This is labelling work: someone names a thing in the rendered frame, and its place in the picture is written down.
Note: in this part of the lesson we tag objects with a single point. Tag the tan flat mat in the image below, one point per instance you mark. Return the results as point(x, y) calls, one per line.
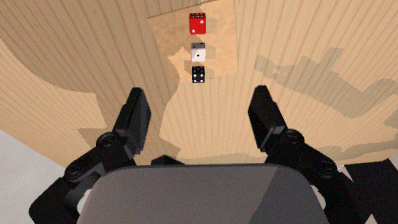
point(171, 32)

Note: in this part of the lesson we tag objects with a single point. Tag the red die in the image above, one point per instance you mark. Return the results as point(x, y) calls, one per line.
point(197, 23)

